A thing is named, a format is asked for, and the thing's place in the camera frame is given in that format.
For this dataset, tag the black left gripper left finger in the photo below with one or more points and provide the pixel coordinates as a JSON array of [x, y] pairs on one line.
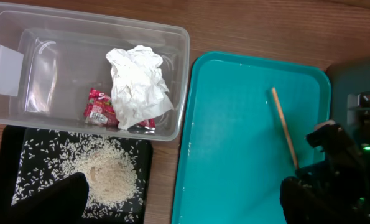
[[62, 202]]

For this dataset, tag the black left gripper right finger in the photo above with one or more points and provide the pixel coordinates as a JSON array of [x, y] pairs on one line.
[[303, 204]]

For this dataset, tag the wooden chopstick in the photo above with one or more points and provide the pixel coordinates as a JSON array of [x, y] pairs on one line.
[[285, 127]]

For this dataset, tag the red snack wrapper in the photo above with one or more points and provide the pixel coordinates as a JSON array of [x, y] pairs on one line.
[[99, 110]]

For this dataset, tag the white napkin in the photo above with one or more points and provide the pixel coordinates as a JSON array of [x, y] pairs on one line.
[[139, 92]]

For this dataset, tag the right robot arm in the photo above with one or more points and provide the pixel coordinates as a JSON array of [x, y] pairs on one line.
[[336, 190]]

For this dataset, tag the rice pile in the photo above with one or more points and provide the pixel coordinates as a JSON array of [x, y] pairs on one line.
[[117, 171]]

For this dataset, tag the black tray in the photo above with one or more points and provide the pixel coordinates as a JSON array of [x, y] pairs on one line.
[[17, 170]]

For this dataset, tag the teal serving tray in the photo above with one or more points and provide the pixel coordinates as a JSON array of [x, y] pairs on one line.
[[234, 154]]

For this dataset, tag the grey dish rack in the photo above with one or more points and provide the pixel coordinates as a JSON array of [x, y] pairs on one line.
[[350, 83]]

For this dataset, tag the clear plastic bin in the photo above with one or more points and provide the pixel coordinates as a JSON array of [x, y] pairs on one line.
[[50, 59]]

